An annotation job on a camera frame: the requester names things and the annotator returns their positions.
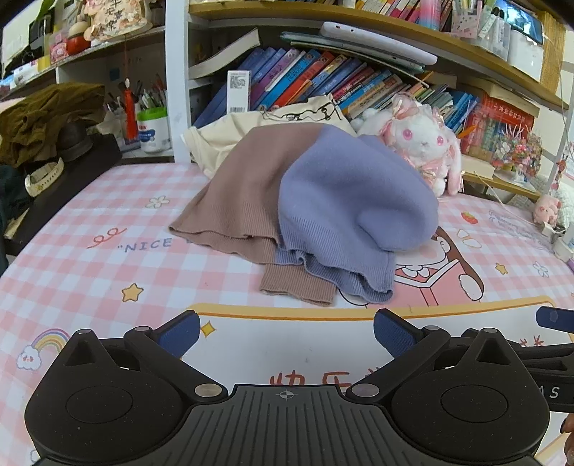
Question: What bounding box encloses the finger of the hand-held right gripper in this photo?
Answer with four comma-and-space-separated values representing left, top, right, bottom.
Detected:
461, 328, 574, 359
536, 306, 574, 333

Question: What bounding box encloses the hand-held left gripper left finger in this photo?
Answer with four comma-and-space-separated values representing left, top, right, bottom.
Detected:
58, 310, 224, 403

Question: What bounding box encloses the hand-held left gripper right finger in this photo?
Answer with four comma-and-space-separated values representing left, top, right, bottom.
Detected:
344, 308, 516, 401

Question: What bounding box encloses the pink and lavender sweater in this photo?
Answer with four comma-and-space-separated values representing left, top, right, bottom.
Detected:
168, 124, 440, 308

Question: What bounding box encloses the person's right hand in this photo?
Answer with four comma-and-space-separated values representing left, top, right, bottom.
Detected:
560, 412, 574, 451

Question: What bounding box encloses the pink pig plush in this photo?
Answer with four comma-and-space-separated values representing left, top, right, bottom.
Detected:
533, 194, 562, 227

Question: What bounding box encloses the pink checkered printed mat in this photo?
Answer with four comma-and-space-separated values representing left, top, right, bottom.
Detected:
0, 161, 574, 466

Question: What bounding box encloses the black bag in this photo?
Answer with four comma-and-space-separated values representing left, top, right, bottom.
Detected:
0, 134, 124, 256

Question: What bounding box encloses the colourful craft flower bouquet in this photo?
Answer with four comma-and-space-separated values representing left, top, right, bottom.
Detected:
491, 121, 543, 180

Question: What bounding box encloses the red boxed book set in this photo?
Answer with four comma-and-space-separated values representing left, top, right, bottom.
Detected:
462, 87, 536, 168

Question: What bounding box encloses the white and pink bunny plush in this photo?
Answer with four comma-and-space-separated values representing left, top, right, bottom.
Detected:
350, 93, 465, 198

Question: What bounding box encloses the white tub pen holder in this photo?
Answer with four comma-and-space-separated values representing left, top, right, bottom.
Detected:
136, 108, 172, 154

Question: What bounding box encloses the cream printed cloth bag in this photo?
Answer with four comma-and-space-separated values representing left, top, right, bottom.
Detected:
182, 94, 355, 180

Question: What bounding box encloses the dark green cloth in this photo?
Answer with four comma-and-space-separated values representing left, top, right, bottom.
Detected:
0, 163, 28, 234

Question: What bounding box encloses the red tassel ornament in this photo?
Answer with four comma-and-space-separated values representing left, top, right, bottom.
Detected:
123, 40, 140, 139

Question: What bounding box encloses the white barcode box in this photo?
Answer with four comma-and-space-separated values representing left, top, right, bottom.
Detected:
226, 69, 251, 113

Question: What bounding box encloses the olive green cloth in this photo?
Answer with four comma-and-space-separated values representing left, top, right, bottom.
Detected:
0, 83, 106, 157

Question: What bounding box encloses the white and wood bookshelf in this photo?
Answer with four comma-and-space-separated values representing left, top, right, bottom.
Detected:
0, 0, 570, 202

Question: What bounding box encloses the white storage box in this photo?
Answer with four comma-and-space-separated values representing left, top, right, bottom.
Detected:
475, 9, 545, 81

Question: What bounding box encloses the row of colourful books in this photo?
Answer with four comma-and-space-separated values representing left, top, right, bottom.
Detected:
193, 45, 480, 139

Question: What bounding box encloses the thick paperback book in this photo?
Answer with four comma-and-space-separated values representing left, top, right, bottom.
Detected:
188, 28, 261, 79

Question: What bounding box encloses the floral hanging plaque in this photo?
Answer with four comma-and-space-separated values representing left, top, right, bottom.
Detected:
83, 0, 149, 43

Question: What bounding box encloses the row of thin pastel books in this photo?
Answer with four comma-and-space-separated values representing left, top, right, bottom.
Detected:
309, 0, 449, 30

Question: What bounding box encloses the cream strap wristwatch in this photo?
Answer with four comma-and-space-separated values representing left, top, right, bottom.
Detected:
24, 158, 64, 195

